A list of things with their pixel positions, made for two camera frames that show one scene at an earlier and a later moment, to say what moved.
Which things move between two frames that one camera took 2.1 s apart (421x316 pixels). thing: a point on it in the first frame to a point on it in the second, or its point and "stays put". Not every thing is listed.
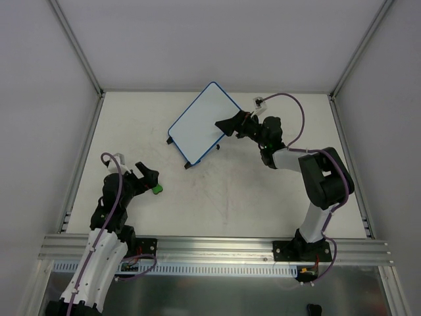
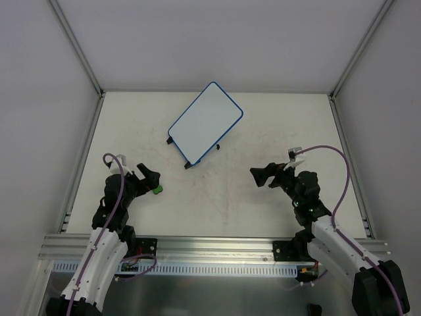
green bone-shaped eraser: x=157 y=189 stays put
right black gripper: x=244 y=124 to x=274 y=175
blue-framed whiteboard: x=195 y=132 stays put
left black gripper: x=138 y=183 stays put
